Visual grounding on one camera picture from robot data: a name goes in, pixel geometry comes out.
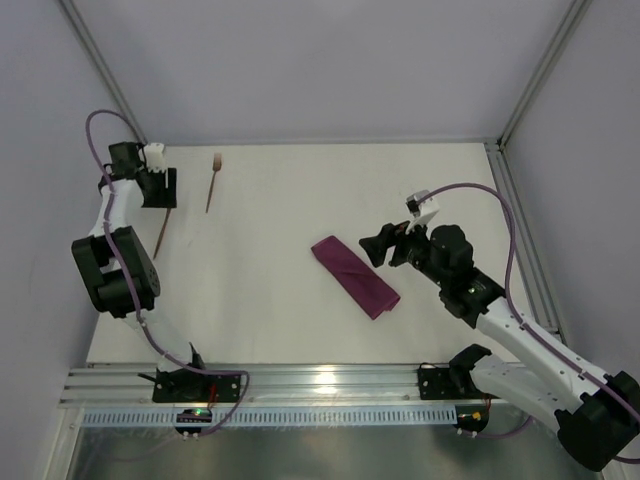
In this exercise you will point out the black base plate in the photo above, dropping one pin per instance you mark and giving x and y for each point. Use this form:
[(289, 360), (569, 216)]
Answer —
[(447, 383), (183, 386)]

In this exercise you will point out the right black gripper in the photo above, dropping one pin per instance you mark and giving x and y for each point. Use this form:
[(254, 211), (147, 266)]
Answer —
[(394, 245)]

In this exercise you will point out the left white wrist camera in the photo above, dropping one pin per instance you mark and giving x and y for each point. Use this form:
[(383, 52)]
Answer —
[(153, 157)]

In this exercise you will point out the front aluminium rail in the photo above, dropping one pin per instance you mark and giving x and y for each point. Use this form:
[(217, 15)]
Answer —
[(121, 384)]

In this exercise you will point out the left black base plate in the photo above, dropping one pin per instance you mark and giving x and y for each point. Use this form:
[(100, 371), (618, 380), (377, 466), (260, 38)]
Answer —
[(183, 386)]

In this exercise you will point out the right corner aluminium post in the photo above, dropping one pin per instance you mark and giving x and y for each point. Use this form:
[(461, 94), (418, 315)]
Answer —
[(569, 23)]

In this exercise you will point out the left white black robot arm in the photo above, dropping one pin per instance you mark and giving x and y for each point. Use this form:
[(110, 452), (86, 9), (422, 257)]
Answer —
[(118, 273)]

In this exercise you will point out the left corner aluminium post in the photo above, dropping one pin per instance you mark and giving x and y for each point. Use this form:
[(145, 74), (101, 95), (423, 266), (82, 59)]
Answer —
[(81, 30)]

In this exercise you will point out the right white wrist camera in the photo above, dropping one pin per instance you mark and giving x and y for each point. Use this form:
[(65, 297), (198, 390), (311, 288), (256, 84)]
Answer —
[(423, 208)]

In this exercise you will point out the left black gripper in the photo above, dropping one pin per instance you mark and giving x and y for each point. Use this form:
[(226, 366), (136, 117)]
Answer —
[(160, 189)]

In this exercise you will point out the grey slotted cable duct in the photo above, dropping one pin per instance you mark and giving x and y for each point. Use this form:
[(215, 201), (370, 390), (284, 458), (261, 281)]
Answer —
[(270, 416)]

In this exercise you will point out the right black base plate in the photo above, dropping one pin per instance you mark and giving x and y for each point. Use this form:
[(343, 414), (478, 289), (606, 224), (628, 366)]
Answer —
[(447, 383)]

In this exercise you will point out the corner aluminium post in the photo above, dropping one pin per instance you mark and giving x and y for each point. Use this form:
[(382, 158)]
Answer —
[(81, 30), (569, 23)]

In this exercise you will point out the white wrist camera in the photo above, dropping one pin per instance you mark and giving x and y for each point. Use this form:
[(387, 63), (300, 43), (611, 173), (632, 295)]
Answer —
[(423, 208), (153, 157)]

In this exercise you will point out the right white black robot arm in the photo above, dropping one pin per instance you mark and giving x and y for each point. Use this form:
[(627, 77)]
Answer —
[(594, 414)]

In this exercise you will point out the purple satin napkin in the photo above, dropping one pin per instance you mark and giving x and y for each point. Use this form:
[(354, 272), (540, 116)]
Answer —
[(369, 291)]

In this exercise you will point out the right side aluminium rail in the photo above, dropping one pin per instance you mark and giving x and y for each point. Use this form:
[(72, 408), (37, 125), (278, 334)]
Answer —
[(533, 278)]

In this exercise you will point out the aluminium rail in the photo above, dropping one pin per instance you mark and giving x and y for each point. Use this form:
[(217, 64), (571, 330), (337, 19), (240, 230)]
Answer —
[(533, 278), (121, 384)]

